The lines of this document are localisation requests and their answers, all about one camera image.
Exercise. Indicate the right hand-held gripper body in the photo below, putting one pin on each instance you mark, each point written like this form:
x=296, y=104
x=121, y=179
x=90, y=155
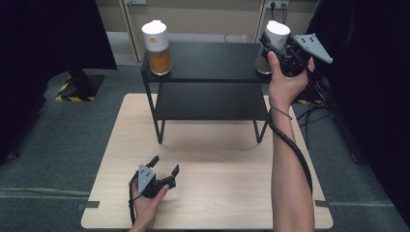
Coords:
x=309, y=46

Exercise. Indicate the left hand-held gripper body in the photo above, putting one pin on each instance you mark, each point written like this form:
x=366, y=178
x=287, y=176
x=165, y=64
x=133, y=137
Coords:
x=146, y=180

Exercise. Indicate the pale spice jar white lid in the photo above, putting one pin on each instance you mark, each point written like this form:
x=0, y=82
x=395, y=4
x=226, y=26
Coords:
x=277, y=32

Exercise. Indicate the black two-tier shelf rack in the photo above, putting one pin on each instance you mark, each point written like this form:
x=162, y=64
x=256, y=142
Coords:
x=212, y=61

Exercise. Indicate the orange spice jar white lid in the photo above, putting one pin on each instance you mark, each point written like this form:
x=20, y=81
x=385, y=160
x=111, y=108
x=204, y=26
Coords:
x=158, y=48

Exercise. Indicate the person's left hand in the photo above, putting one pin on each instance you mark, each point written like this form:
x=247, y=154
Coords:
x=145, y=209

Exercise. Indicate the person's right hand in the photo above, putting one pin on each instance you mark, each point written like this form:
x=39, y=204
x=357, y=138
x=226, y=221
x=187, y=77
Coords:
x=286, y=88

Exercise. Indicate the black stand base striped tape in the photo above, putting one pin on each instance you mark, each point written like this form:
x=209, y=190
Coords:
x=317, y=93
x=82, y=88

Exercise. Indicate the black curtain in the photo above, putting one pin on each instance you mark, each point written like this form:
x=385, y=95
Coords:
x=370, y=80
x=48, y=48

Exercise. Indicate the thin black wrist band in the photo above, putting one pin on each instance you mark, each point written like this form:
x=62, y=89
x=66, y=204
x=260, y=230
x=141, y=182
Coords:
x=282, y=112

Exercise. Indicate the white wall power outlet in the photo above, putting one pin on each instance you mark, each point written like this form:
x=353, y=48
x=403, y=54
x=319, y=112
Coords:
x=276, y=4

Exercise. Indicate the grey wall box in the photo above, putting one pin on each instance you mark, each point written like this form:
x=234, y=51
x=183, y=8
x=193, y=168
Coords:
x=136, y=1

